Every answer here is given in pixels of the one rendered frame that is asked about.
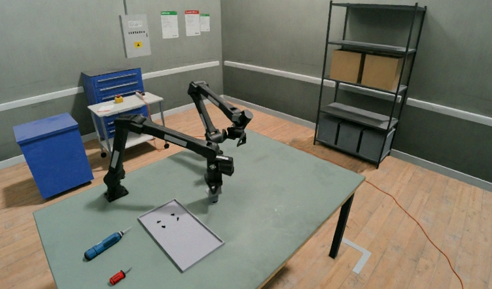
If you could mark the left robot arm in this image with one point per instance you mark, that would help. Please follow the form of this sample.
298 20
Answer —
239 118

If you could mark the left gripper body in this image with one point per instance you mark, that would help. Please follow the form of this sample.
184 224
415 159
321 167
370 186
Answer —
234 133

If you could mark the blue screwdriver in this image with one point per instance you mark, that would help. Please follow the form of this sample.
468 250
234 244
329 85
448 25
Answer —
106 243

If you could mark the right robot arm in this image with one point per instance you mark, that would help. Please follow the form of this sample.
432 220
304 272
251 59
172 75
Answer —
140 124

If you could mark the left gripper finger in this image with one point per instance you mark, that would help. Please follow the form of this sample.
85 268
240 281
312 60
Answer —
224 136
243 138

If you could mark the white l-shaped bracket with holes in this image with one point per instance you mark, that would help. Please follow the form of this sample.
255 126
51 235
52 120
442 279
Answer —
219 191

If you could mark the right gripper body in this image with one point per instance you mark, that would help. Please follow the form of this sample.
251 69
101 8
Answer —
209 177

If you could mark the red screwdriver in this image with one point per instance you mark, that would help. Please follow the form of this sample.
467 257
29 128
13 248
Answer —
117 277

